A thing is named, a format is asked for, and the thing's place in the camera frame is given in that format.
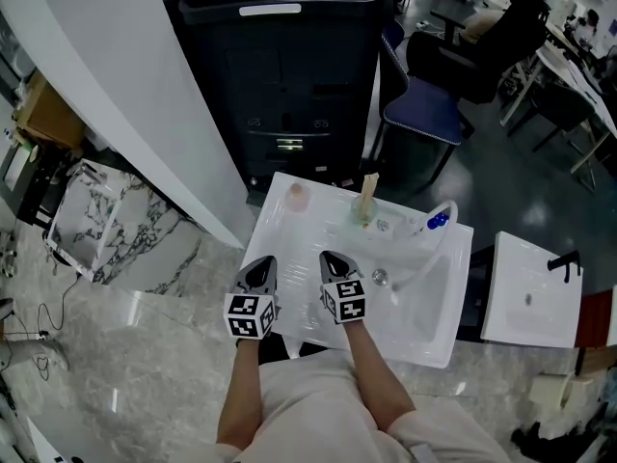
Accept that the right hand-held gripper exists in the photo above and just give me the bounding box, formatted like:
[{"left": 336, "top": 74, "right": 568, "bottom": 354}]
[{"left": 319, "top": 250, "right": 368, "bottom": 326}]

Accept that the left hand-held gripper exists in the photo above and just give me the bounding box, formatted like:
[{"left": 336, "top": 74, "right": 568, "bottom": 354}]
[{"left": 224, "top": 255, "right": 280, "bottom": 340}]

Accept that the small beige round object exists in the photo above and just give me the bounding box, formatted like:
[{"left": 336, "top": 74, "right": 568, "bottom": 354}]
[{"left": 284, "top": 182, "right": 310, "bottom": 214}]

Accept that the person's right forearm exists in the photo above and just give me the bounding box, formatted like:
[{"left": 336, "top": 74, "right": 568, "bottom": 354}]
[{"left": 342, "top": 322, "right": 416, "bottom": 436}]

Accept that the person's left forearm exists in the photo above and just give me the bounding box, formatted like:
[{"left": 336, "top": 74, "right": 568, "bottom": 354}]
[{"left": 215, "top": 338, "right": 265, "bottom": 450}]

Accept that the white sink with drainboard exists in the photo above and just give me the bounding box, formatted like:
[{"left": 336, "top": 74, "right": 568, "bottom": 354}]
[{"left": 244, "top": 171, "right": 475, "bottom": 369}]

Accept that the small white sink basin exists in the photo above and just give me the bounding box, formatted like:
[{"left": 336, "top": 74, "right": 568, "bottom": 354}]
[{"left": 480, "top": 231, "right": 584, "bottom": 350}]

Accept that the white curved faucet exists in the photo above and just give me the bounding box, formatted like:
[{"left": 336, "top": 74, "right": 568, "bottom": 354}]
[{"left": 390, "top": 200, "right": 459, "bottom": 293}]

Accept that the marble patterned cabinet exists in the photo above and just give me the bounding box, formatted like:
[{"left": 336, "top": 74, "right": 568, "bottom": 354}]
[{"left": 43, "top": 158, "right": 203, "bottom": 298}]

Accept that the person's beige clothing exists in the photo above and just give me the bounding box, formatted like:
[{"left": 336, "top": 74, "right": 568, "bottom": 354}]
[{"left": 214, "top": 347, "right": 512, "bottom": 463}]

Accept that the blue upholstered chair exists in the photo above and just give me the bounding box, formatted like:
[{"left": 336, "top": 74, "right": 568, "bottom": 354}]
[{"left": 368, "top": 19, "right": 464, "bottom": 187}]

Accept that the large black machine cabinet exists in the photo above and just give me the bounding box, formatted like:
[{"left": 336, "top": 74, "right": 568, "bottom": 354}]
[{"left": 177, "top": 0, "right": 389, "bottom": 192}]

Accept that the chrome faucet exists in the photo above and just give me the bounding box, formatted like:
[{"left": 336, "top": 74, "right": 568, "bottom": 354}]
[{"left": 71, "top": 164, "right": 108, "bottom": 187}]

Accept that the black faucet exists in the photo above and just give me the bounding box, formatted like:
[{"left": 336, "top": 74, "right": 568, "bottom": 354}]
[{"left": 547, "top": 251, "right": 582, "bottom": 284}]

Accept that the black vanity cabinet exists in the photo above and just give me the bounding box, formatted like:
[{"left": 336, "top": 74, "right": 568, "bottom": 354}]
[{"left": 0, "top": 140, "right": 73, "bottom": 229}]

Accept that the black office chair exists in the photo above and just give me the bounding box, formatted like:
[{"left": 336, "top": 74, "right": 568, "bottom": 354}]
[{"left": 406, "top": 0, "right": 549, "bottom": 105}]

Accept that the reddish brown wooden cabinet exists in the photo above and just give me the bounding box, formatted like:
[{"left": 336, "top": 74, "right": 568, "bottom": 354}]
[{"left": 576, "top": 286, "right": 617, "bottom": 351}]

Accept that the brown cardboard box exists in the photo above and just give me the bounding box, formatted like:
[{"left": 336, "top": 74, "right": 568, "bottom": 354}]
[{"left": 16, "top": 72, "right": 88, "bottom": 151}]

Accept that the white curved counter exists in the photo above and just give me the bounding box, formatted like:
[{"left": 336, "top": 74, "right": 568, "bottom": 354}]
[{"left": 23, "top": 415, "right": 68, "bottom": 463}]

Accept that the dark grey chair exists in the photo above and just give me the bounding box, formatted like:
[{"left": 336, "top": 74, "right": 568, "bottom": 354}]
[{"left": 505, "top": 82, "right": 599, "bottom": 192}]

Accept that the white desk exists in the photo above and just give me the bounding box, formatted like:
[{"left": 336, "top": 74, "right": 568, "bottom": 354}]
[{"left": 534, "top": 45, "right": 617, "bottom": 137}]

